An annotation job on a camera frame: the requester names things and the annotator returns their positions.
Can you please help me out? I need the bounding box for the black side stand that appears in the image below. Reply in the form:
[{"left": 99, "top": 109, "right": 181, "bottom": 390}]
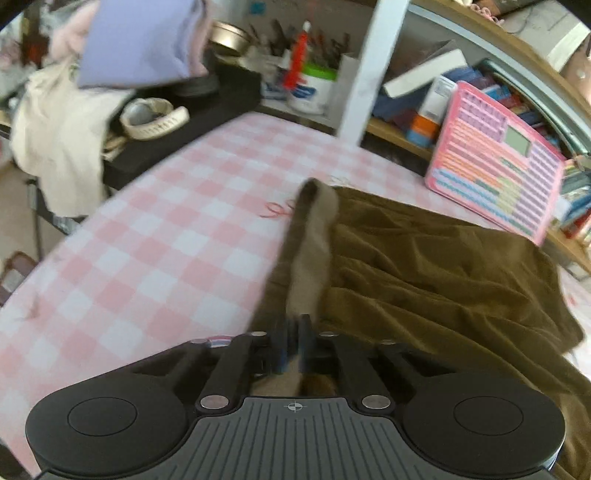
[{"left": 102, "top": 51, "right": 264, "bottom": 191}]

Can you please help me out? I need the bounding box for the cream cloth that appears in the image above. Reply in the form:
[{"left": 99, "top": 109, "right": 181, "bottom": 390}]
[{"left": 10, "top": 60, "right": 136, "bottom": 217}]

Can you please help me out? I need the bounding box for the row of colourful books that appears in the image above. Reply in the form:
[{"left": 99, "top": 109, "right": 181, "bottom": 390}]
[{"left": 372, "top": 59, "right": 591, "bottom": 241}]

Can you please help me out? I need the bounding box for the lilac cloth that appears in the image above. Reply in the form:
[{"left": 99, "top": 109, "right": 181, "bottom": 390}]
[{"left": 76, "top": 0, "right": 208, "bottom": 89}]

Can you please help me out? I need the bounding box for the red bottle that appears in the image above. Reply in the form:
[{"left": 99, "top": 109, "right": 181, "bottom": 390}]
[{"left": 283, "top": 21, "right": 311, "bottom": 91}]

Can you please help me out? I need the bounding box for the white shelf post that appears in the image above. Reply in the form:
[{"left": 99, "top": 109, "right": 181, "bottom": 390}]
[{"left": 336, "top": 0, "right": 411, "bottom": 145}]

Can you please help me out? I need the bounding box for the white plastic jar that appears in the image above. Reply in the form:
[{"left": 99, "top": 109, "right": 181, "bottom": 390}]
[{"left": 287, "top": 64, "right": 339, "bottom": 116}]

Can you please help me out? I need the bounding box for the white-edged leaning book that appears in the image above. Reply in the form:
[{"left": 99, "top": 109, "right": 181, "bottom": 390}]
[{"left": 382, "top": 48, "right": 468, "bottom": 99}]

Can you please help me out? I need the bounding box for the pink toy learning tablet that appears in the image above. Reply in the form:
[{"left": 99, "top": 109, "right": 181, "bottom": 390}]
[{"left": 424, "top": 80, "right": 568, "bottom": 247}]

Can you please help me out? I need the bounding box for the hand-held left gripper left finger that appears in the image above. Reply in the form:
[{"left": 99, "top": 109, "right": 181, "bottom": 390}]
[{"left": 134, "top": 318, "right": 297, "bottom": 414}]

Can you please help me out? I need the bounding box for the bundle of pens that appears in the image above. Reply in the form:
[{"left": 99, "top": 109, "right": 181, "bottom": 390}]
[{"left": 249, "top": 18, "right": 361, "bottom": 72}]

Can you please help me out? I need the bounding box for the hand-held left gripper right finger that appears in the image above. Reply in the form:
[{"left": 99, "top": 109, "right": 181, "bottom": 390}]
[{"left": 298, "top": 315, "right": 456, "bottom": 414}]

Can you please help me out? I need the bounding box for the brown corduroy garment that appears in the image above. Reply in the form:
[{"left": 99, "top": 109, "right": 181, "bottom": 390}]
[{"left": 252, "top": 178, "right": 591, "bottom": 480}]

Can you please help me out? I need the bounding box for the brown slipper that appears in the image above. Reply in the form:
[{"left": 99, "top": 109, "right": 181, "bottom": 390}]
[{"left": 0, "top": 250, "right": 38, "bottom": 306}]

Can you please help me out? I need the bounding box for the wooden bookshelf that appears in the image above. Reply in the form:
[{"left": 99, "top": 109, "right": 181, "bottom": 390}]
[{"left": 362, "top": 0, "right": 591, "bottom": 278}]

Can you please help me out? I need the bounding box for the round metal tin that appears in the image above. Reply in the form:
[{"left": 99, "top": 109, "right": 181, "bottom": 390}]
[{"left": 209, "top": 21, "right": 253, "bottom": 55}]

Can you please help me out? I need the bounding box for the pale pink cloth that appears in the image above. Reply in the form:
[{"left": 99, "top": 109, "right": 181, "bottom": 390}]
[{"left": 48, "top": 0, "right": 100, "bottom": 62}]

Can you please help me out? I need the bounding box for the pink checked printed desk mat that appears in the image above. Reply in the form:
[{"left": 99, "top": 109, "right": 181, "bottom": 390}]
[{"left": 0, "top": 112, "right": 591, "bottom": 467}]

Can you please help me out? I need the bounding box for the white orange booklet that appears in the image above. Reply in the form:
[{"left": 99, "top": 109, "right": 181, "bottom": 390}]
[{"left": 406, "top": 75, "right": 458, "bottom": 148}]

